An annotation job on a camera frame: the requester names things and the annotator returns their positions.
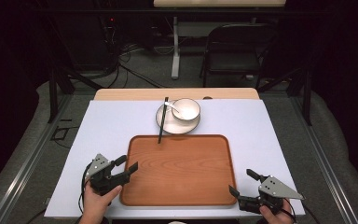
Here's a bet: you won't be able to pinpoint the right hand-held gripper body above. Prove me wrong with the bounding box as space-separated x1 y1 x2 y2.
238 175 305 216

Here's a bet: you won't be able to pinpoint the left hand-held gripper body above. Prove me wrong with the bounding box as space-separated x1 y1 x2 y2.
85 153 131 197

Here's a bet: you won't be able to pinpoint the person's right hand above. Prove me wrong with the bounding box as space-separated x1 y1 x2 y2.
258 199 296 224

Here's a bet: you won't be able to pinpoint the person's left hand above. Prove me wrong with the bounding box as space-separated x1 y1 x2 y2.
79 182 123 224

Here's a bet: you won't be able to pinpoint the white table mat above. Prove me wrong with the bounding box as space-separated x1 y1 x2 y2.
44 98 306 219

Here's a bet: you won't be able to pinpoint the wooden tray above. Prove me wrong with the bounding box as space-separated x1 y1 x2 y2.
119 133 238 207

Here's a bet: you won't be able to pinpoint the black chopsticks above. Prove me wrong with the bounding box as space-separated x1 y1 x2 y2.
157 96 170 145

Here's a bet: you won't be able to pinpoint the white plate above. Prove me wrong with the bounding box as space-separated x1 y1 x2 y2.
155 103 201 135

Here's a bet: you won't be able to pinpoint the white spoon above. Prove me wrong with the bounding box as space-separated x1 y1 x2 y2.
163 101 181 114

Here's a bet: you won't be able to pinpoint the white bowl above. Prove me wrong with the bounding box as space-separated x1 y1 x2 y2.
171 97 201 122

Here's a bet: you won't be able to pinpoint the black metal stand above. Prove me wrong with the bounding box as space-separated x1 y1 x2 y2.
257 63 314 127
45 63 104 124

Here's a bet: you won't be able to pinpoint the black folding chair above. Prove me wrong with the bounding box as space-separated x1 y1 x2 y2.
200 23 278 90

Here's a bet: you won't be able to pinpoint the black computer tower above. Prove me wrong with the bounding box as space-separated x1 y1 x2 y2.
59 13 120 71

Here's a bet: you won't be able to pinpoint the white desk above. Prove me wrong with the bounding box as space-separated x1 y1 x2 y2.
153 0 287 80

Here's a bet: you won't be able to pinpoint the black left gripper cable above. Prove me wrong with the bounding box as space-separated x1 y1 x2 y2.
77 162 93 216

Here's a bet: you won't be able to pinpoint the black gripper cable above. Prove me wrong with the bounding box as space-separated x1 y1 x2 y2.
77 162 93 216
279 197 322 224

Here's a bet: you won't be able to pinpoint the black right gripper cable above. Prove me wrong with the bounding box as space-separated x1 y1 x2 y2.
279 197 322 224

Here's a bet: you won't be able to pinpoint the aluminium floor rail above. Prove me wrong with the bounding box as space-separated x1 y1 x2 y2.
0 92 73 224
290 94 358 224

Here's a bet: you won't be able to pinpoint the bundle of floor cables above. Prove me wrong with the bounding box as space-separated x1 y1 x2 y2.
87 18 169 90

